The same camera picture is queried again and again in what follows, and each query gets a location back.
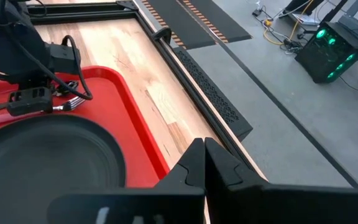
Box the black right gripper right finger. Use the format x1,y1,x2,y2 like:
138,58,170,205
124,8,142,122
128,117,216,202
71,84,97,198
204,137,358,224

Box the black round plate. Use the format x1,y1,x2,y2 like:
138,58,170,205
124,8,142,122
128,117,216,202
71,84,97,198
0,113,127,224

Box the red plastic tray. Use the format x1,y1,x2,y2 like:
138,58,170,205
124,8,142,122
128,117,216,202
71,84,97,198
0,65,171,189

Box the black computer tower green lights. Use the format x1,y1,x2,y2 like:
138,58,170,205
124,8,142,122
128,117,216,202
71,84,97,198
294,21,358,84

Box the yellow floor cable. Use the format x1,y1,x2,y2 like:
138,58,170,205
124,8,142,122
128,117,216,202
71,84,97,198
262,0,315,47

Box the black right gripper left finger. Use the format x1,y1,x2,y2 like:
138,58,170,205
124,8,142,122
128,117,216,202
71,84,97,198
47,138,206,224

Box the black floor mat striped edge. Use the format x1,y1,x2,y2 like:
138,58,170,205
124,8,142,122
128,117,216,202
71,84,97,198
178,0,253,44
141,0,218,50

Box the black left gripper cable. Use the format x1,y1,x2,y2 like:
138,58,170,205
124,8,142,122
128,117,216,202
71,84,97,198
6,30,93,101

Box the black floor vent grate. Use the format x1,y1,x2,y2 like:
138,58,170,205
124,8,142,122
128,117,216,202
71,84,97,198
172,46,254,142

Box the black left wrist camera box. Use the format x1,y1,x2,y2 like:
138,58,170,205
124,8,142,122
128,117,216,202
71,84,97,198
48,42,81,75

